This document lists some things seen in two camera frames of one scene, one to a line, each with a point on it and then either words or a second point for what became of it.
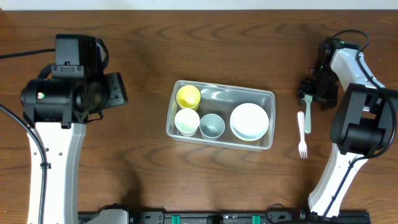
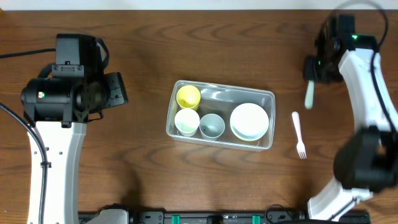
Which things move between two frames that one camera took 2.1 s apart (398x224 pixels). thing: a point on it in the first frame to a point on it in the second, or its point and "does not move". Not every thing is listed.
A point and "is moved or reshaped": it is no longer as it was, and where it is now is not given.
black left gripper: [118, 81] does not move
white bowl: [249, 122] does not move
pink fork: [302, 146] is moved or reshaped
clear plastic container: [222, 115] does not move
